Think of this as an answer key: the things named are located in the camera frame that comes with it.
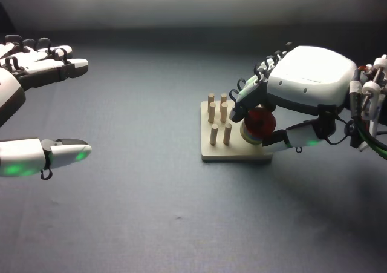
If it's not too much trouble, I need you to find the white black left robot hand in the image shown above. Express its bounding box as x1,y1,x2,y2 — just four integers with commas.
0,34,93,180

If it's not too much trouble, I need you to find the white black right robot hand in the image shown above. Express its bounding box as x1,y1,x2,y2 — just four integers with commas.
228,41,359,154

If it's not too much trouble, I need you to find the red ring toy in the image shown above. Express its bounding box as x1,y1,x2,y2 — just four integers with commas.
243,108,277,140

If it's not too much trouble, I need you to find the wooden peg board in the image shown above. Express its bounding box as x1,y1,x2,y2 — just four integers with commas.
200,93,274,164

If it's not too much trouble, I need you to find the grey table cloth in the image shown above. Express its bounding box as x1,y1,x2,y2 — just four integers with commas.
0,27,387,273

